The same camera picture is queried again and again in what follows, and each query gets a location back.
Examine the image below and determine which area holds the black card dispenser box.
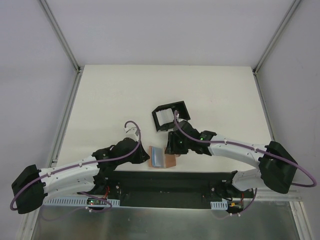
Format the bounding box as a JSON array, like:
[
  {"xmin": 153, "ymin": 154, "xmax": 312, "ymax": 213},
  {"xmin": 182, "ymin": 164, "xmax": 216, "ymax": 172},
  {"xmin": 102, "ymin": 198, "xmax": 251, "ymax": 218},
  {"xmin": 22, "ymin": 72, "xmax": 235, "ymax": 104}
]
[{"xmin": 151, "ymin": 100, "xmax": 191, "ymax": 132}]

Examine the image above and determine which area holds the white cable duct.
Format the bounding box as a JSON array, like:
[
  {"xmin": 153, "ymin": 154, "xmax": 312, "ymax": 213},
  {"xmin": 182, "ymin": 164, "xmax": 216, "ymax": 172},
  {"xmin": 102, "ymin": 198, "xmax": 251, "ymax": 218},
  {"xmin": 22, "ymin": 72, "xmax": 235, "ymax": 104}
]
[
  {"xmin": 210, "ymin": 200, "xmax": 228, "ymax": 211},
  {"xmin": 43, "ymin": 196, "xmax": 110, "ymax": 208}
]

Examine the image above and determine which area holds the left white cable duct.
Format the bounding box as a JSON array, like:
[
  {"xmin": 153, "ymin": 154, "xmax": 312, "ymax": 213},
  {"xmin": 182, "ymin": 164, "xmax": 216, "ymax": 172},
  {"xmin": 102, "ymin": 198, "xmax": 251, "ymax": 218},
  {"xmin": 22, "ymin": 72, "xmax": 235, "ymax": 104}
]
[{"xmin": 43, "ymin": 196, "xmax": 110, "ymax": 208}]

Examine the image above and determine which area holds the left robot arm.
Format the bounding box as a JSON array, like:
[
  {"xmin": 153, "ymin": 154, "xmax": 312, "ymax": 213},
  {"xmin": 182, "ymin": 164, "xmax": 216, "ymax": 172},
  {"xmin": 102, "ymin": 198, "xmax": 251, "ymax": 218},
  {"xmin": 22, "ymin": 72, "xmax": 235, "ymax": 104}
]
[{"xmin": 10, "ymin": 137, "xmax": 150, "ymax": 214}]

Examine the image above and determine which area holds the right aluminium frame post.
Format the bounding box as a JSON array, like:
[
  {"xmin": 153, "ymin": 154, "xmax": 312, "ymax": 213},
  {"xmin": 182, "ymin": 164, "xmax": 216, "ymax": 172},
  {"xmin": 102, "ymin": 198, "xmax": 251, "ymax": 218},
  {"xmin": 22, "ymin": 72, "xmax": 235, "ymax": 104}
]
[{"xmin": 252, "ymin": 0, "xmax": 304, "ymax": 76}]

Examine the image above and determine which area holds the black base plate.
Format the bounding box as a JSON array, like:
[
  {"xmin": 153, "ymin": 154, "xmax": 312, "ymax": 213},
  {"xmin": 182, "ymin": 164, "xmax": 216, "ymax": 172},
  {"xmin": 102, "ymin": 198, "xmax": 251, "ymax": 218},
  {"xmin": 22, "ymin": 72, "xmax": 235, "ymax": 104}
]
[{"xmin": 88, "ymin": 171, "xmax": 254, "ymax": 209}]

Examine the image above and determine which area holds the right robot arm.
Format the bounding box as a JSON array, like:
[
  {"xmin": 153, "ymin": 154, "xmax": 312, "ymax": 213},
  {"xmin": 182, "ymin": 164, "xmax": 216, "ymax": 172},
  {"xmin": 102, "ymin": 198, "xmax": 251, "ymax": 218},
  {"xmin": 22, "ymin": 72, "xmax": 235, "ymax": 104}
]
[{"xmin": 165, "ymin": 120, "xmax": 297, "ymax": 198}]

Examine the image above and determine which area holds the brown leather card holder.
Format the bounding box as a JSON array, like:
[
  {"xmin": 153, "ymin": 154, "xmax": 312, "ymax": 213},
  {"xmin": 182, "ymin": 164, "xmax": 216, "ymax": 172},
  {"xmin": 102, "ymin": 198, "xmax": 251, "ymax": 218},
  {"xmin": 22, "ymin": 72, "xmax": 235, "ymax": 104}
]
[{"xmin": 148, "ymin": 146, "xmax": 180, "ymax": 169}]

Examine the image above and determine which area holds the white cards stack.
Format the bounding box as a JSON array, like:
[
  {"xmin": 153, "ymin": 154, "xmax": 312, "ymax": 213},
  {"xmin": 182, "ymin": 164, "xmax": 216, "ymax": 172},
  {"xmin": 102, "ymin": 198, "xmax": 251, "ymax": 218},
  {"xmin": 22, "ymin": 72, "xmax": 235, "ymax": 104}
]
[{"xmin": 155, "ymin": 108, "xmax": 174, "ymax": 126}]

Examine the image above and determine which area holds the left aluminium frame post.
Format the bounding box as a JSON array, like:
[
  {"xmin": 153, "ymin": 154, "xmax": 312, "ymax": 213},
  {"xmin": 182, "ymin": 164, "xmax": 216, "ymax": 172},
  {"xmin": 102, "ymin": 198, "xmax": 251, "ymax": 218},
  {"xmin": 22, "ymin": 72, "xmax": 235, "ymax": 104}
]
[{"xmin": 37, "ymin": 0, "xmax": 81, "ymax": 73}]

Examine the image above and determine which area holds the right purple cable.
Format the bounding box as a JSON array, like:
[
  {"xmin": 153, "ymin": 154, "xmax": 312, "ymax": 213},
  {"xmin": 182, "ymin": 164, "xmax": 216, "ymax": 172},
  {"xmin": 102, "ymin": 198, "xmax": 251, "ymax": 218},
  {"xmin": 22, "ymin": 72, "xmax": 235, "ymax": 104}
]
[{"xmin": 173, "ymin": 109, "xmax": 318, "ymax": 188}]

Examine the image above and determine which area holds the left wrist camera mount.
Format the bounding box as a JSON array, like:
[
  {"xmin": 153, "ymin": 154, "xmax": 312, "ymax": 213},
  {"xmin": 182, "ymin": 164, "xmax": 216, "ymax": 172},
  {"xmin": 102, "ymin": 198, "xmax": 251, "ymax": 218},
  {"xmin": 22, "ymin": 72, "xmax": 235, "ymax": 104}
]
[{"xmin": 124, "ymin": 126, "xmax": 139, "ymax": 138}]

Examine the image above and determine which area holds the right white cable duct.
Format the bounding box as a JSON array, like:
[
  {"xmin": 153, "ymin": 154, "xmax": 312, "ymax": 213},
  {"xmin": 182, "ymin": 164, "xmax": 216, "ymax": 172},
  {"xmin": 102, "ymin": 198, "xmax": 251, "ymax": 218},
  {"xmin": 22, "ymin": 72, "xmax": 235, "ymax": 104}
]
[{"xmin": 210, "ymin": 200, "xmax": 228, "ymax": 211}]

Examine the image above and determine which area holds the aluminium rail right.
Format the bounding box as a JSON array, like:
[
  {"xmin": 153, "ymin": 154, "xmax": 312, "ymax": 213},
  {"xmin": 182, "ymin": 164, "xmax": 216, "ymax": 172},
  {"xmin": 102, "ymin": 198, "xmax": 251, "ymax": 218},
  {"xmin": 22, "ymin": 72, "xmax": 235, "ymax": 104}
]
[{"xmin": 256, "ymin": 186, "xmax": 302, "ymax": 202}]

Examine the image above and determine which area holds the aluminium frame post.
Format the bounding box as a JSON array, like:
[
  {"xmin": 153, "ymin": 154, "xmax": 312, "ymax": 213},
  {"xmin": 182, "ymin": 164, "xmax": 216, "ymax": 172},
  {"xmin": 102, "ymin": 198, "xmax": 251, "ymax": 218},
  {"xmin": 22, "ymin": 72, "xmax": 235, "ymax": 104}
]
[
  {"xmin": 252, "ymin": 0, "xmax": 304, "ymax": 76},
  {"xmin": 37, "ymin": 0, "xmax": 81, "ymax": 73}
]

